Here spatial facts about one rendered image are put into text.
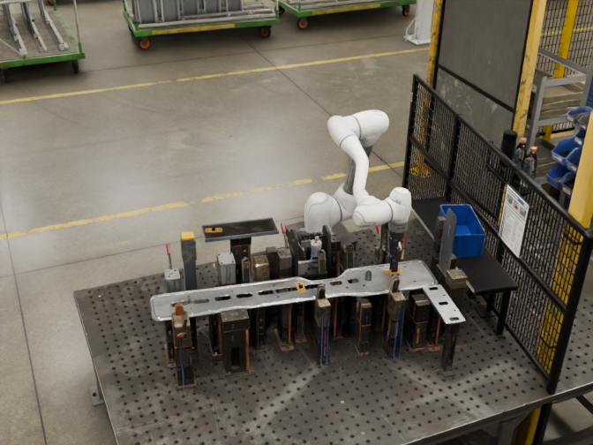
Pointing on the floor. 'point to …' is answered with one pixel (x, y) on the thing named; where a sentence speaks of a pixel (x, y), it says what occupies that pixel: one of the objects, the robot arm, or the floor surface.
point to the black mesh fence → (498, 230)
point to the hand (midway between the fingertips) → (394, 264)
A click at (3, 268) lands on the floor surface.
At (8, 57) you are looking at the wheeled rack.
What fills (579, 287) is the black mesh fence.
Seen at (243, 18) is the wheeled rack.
